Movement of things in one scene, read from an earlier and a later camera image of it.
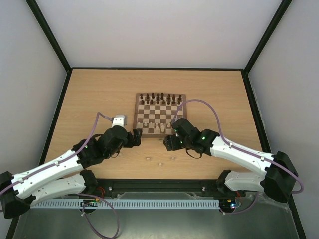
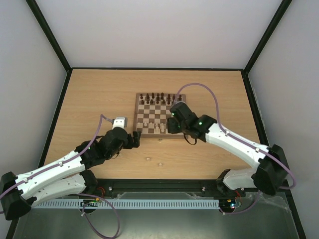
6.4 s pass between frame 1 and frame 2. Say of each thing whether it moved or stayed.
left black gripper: stayed
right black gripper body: moved
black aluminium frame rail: stayed
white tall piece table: stayed
